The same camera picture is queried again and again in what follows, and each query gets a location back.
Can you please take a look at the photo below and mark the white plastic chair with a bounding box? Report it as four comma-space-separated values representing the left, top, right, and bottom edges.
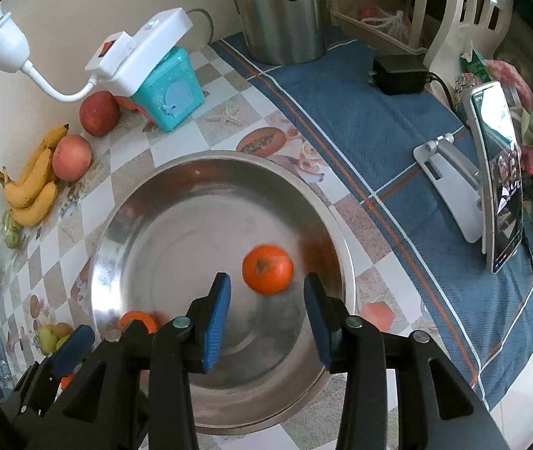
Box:
423, 0, 515, 76

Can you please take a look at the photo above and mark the teal plastic box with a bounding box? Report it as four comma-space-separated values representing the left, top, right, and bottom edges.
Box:
130, 47, 204, 133

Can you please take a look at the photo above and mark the silver phone stand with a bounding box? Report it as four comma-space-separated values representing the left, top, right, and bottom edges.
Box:
413, 133, 488, 245

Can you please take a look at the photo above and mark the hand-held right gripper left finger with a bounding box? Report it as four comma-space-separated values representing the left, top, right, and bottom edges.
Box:
27, 272, 232, 450

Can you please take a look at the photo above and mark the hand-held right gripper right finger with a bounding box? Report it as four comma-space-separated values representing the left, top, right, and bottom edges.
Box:
303, 273, 506, 450

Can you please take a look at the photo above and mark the black adapter cable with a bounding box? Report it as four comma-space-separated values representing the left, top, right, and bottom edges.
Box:
427, 74, 457, 110

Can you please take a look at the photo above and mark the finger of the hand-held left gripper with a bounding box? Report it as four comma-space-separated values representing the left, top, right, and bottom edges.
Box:
51, 324, 96, 375

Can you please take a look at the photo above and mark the clear plastic bag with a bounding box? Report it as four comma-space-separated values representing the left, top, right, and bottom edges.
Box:
359, 4, 412, 44

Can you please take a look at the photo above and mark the steel thermos jug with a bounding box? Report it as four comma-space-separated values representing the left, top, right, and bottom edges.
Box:
226, 0, 330, 65

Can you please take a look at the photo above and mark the green snack packet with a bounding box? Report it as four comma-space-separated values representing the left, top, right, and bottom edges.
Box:
458, 51, 488, 86

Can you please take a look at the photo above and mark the pink apple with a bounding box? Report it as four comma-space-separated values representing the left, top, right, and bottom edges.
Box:
51, 134, 93, 183

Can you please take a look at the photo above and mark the black power adapter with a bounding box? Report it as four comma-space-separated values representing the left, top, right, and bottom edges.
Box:
372, 55, 429, 96

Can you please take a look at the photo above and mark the yellow banana bunch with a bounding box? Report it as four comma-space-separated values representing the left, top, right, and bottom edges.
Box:
0, 123, 70, 228

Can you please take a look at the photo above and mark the grey power strip cable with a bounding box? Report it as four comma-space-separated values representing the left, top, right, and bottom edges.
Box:
186, 7, 214, 44

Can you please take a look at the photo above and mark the smartphone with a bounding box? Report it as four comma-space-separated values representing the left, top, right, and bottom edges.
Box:
469, 81, 526, 273

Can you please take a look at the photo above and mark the round steel basin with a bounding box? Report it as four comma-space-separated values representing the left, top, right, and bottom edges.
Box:
90, 150, 356, 436

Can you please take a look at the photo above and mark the orange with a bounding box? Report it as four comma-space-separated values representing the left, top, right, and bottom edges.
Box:
117, 310, 160, 336
242, 244, 294, 296

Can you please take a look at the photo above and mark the green mango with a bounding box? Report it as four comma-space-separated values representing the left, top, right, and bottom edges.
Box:
38, 324, 61, 355

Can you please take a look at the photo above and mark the patterned can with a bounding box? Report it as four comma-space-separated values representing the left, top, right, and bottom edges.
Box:
455, 75, 477, 110

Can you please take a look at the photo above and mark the bag of small green jujubes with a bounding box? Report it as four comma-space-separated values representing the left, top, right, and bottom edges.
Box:
1, 211, 28, 250

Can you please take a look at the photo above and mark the white power strip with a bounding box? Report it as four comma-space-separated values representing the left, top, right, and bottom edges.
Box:
107, 7, 193, 99

